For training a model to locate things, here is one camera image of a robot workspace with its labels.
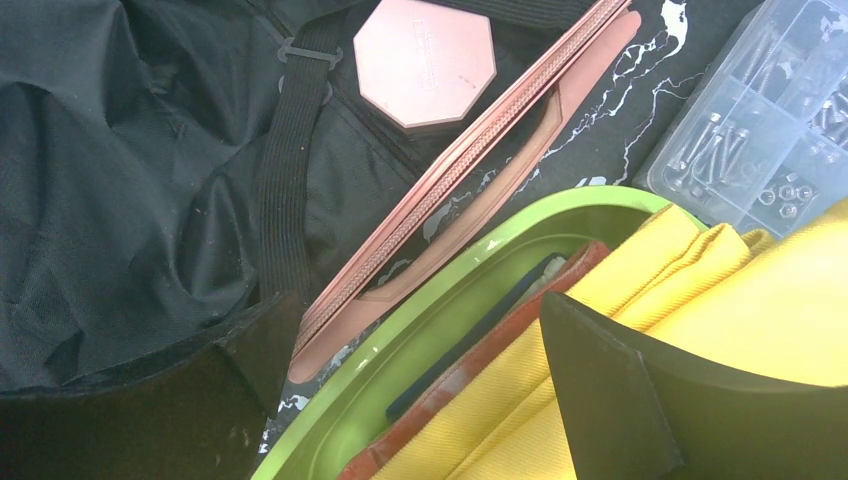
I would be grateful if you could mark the red snack packet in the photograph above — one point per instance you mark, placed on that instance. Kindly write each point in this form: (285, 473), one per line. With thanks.
(366, 464)

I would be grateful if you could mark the round pink compact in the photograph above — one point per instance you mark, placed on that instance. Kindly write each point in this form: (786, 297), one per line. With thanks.
(423, 66)

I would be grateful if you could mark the yellow snack packet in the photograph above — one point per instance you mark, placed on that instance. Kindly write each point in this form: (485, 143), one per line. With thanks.
(776, 308)

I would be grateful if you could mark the green plastic tray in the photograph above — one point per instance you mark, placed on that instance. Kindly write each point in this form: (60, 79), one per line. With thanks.
(348, 412)

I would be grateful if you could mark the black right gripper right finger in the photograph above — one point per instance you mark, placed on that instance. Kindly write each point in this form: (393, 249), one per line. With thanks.
(634, 407)

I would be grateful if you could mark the pink hard-shell suitcase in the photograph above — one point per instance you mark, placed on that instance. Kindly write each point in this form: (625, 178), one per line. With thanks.
(166, 163)

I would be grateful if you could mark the blue cloth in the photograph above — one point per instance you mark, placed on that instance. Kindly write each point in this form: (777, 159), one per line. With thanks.
(519, 293)

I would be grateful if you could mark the clear plastic screw box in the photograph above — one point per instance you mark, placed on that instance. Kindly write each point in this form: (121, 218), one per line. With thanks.
(762, 141)

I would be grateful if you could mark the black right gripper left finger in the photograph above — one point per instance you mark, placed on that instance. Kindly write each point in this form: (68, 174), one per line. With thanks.
(194, 410)

